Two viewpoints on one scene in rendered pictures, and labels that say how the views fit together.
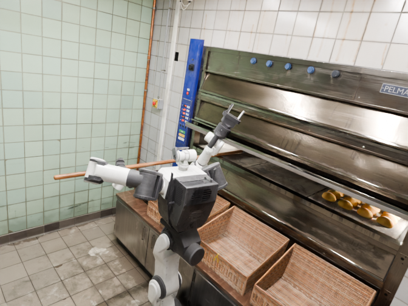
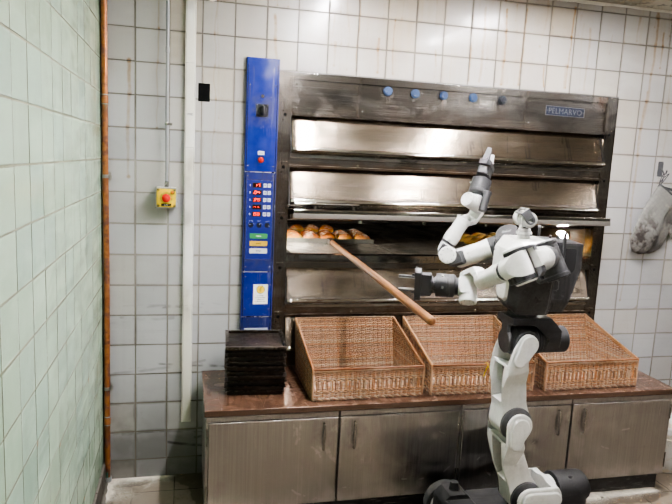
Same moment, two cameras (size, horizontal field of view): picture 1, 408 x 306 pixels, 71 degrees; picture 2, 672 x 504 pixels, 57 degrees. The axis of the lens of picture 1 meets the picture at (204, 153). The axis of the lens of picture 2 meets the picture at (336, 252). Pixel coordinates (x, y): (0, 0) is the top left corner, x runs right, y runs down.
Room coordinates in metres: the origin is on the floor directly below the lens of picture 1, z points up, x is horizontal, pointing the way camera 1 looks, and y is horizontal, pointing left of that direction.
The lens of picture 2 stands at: (0.72, 2.63, 1.69)
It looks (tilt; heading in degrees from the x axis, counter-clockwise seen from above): 9 degrees down; 303
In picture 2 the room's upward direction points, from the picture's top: 3 degrees clockwise
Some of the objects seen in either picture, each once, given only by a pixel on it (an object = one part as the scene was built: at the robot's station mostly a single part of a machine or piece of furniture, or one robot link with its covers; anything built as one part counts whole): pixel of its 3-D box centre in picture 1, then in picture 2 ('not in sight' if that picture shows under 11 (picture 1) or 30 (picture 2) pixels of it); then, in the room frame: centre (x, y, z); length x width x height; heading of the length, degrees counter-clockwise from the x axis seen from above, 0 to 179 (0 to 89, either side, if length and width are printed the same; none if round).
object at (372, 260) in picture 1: (265, 200); (445, 284); (2.07, -0.54, 1.02); 1.79 x 0.11 x 0.19; 47
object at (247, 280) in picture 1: (237, 244); (464, 351); (1.86, -0.37, 0.72); 0.56 x 0.49 x 0.28; 46
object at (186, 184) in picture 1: (184, 195); (534, 270); (1.42, 0.06, 1.27); 0.34 x 0.30 x 0.36; 127
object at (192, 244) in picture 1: (182, 238); (534, 332); (1.40, 0.04, 1.00); 0.28 x 0.13 x 0.18; 47
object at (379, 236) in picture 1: (271, 184); (445, 259); (2.08, -0.56, 1.16); 1.80 x 0.06 x 0.04; 47
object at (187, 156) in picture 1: (185, 157); (524, 221); (1.47, 0.10, 1.47); 0.10 x 0.07 x 0.09; 127
